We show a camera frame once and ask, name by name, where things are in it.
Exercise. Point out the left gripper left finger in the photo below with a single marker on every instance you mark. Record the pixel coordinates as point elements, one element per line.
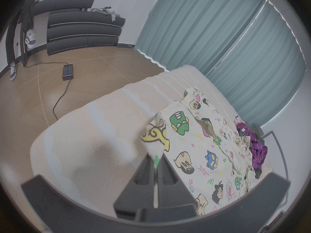
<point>128,195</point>

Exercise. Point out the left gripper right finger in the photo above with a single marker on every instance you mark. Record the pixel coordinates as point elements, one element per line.
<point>179,195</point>

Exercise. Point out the white printed pyjama top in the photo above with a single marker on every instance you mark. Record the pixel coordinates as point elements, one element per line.
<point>194,142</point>

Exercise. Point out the pile of clothes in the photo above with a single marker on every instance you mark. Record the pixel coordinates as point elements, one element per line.
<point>107,11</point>

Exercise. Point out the bed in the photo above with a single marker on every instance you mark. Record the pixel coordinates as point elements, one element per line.
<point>97,130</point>

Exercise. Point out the purple satin garment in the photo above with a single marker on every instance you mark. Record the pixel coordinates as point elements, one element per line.
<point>258,153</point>

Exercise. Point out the white grey bedside table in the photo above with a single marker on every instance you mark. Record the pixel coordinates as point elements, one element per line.
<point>257,129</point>

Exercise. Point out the black power adapter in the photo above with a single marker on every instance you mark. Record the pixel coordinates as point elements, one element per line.
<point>67,72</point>

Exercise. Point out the black chest of drawers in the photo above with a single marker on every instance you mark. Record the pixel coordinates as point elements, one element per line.
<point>82,33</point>

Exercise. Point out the black dressing table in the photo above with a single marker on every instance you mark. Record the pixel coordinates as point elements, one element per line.
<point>63,3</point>

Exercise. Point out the person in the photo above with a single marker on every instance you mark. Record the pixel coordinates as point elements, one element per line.
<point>28,16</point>

